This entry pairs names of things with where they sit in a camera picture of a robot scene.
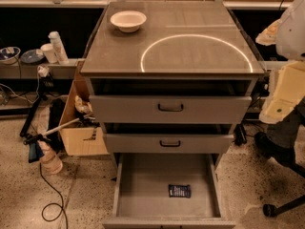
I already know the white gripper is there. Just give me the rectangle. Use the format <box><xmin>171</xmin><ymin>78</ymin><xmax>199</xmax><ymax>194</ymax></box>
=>
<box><xmin>255</xmin><ymin>19</ymin><xmax>305</xmax><ymax>124</ymax></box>

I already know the dark blue rxbar chocolate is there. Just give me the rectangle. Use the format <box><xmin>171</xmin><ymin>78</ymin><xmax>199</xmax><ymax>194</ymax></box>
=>
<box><xmin>168</xmin><ymin>184</ymin><xmax>192</xmax><ymax>198</ymax></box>

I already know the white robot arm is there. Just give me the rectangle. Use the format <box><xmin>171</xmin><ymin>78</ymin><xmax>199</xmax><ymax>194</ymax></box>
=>
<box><xmin>255</xmin><ymin>0</ymin><xmax>305</xmax><ymax>124</ymax></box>

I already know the grey drawer cabinet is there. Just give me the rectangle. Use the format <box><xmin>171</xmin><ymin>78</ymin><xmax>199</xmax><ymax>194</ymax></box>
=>
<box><xmin>79</xmin><ymin>0</ymin><xmax>266</xmax><ymax>229</ymax></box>

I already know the grey open bottom drawer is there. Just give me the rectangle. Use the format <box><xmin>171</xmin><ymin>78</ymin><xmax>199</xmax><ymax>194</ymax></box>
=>
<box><xmin>103</xmin><ymin>154</ymin><xmax>235</xmax><ymax>229</ymax></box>

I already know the grey middle drawer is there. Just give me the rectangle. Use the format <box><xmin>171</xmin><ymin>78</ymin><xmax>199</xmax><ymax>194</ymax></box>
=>
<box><xmin>104</xmin><ymin>134</ymin><xmax>234</xmax><ymax>154</ymax></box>

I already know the grey top drawer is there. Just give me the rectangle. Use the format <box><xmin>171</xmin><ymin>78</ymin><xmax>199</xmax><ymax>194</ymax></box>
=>
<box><xmin>90</xmin><ymin>95</ymin><xmax>251</xmax><ymax>124</ymax></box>

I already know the person leg in jeans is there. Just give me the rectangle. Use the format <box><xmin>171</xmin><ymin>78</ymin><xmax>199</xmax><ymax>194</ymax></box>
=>
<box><xmin>267</xmin><ymin>99</ymin><xmax>305</xmax><ymax>148</ymax></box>

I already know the black office chair base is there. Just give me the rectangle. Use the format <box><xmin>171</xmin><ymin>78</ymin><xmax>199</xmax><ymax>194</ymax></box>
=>
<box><xmin>263</xmin><ymin>163</ymin><xmax>305</xmax><ymax>218</ymax></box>

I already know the white paper bowl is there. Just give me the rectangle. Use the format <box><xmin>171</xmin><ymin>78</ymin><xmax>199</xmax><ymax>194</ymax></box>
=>
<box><xmin>111</xmin><ymin>10</ymin><xmax>147</xmax><ymax>32</ymax></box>

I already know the crumpled paper bag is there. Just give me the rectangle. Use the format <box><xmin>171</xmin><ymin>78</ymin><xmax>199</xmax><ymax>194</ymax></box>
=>
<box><xmin>74</xmin><ymin>95</ymin><xmax>92</xmax><ymax>114</ymax></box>

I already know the cardboard box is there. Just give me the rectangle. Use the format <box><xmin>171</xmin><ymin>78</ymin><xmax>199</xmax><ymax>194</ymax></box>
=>
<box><xmin>59</xmin><ymin>60</ymin><xmax>108</xmax><ymax>156</ymax></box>

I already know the white spray bottle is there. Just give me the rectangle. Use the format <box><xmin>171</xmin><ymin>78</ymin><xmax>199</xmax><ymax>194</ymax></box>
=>
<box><xmin>49</xmin><ymin>31</ymin><xmax>69</xmax><ymax>65</ymax></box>

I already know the white paper cup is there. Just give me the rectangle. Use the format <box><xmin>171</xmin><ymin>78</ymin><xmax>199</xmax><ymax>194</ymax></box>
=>
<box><xmin>41</xmin><ymin>43</ymin><xmax>57</xmax><ymax>64</ymax></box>

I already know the white power adapter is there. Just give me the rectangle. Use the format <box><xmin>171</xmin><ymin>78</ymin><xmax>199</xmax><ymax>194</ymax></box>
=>
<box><xmin>37</xmin><ymin>65</ymin><xmax>50</xmax><ymax>77</ymax></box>

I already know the grabber stick tool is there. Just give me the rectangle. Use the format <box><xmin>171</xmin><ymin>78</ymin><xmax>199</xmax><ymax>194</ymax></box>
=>
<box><xmin>23</xmin><ymin>113</ymin><xmax>93</xmax><ymax>145</ymax></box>

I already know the blue plate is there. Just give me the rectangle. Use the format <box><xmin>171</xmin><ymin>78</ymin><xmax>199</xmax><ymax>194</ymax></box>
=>
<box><xmin>20</xmin><ymin>49</ymin><xmax>45</xmax><ymax>65</ymax></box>

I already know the blue patterned bowl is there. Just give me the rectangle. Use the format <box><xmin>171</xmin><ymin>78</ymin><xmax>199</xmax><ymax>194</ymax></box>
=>
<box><xmin>0</xmin><ymin>47</ymin><xmax>21</xmax><ymax>65</ymax></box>

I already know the black floor cable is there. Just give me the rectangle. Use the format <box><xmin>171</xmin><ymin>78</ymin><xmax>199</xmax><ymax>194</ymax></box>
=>
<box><xmin>38</xmin><ymin>162</ymin><xmax>69</xmax><ymax>229</ymax></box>

